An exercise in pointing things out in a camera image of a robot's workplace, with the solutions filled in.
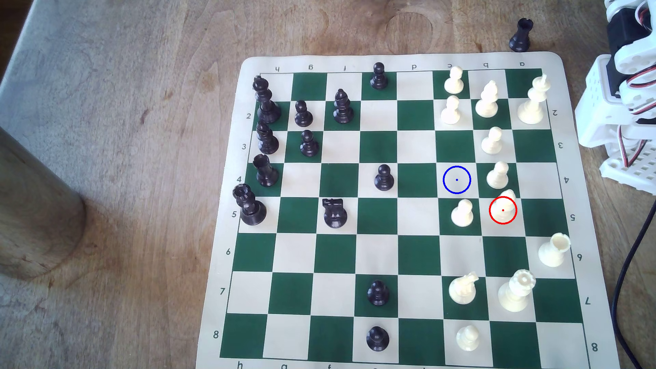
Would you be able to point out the white chess rook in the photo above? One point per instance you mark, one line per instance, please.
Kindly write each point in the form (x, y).
(552, 251)

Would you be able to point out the black chess pawn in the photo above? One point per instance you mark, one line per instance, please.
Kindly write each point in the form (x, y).
(309, 145)
(384, 179)
(377, 339)
(378, 294)
(379, 78)
(303, 116)

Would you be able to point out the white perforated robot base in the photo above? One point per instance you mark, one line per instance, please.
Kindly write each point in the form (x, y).
(597, 112)

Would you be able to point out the white chess knight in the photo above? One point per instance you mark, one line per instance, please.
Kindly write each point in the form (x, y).
(463, 291)

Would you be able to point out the black chess rook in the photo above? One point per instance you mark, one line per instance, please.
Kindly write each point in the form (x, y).
(520, 37)
(266, 173)

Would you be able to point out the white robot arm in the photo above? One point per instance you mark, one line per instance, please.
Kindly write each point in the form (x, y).
(628, 30)

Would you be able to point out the black chess knight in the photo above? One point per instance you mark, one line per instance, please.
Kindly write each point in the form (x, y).
(335, 214)

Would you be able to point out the black chess king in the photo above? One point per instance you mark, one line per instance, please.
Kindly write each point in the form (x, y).
(267, 108)

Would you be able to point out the green white chess mat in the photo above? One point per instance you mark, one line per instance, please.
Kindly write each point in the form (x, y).
(338, 251)

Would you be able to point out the white chess king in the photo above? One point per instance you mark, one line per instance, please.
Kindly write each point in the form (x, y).
(532, 105)

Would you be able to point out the white chess pawn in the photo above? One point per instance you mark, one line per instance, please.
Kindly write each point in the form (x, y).
(454, 82)
(462, 214)
(467, 339)
(492, 142)
(497, 177)
(450, 112)

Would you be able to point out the black chess queen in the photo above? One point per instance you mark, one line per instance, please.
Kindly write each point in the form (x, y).
(251, 209)

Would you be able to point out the black chess bishop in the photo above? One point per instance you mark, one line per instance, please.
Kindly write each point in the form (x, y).
(267, 141)
(343, 108)

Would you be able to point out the white chess bishop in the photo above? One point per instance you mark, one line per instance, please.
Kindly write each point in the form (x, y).
(487, 102)

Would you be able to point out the round wooden post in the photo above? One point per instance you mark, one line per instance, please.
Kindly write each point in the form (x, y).
(36, 215)

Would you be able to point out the white pawn moved piece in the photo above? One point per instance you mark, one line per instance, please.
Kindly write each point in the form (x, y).
(506, 201)

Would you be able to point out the white chess queen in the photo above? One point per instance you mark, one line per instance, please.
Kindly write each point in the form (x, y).
(515, 294)

